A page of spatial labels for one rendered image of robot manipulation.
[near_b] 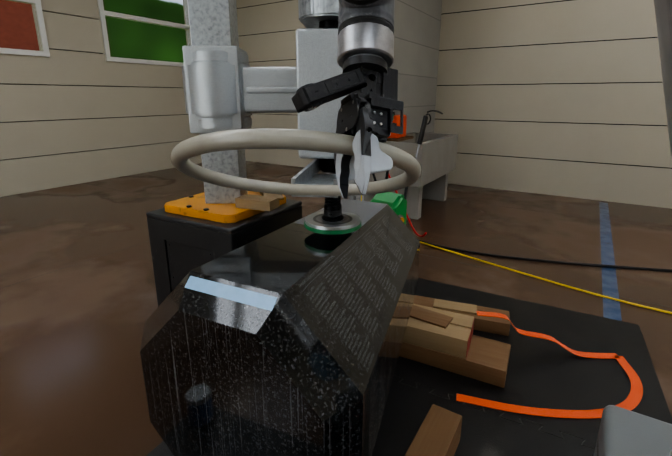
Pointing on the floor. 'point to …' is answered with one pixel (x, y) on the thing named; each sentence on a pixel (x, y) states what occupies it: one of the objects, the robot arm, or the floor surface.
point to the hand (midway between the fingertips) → (349, 187)
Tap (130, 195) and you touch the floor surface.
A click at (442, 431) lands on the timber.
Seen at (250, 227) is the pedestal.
